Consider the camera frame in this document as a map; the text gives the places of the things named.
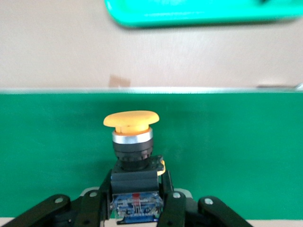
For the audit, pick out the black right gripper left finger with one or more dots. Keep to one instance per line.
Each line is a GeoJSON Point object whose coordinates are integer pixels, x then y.
{"type": "Point", "coordinates": [87, 210]}

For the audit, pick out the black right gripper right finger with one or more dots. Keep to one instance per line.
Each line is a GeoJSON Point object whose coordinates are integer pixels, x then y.
{"type": "Point", "coordinates": [175, 212]}

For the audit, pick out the yellow mushroom push button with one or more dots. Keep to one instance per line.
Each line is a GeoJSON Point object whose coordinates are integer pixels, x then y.
{"type": "Point", "coordinates": [132, 142]}

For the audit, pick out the green conveyor belt unit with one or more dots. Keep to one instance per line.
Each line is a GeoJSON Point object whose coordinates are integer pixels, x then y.
{"type": "Point", "coordinates": [225, 142]}

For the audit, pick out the green plastic tray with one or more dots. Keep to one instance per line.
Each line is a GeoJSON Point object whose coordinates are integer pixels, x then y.
{"type": "Point", "coordinates": [189, 14]}

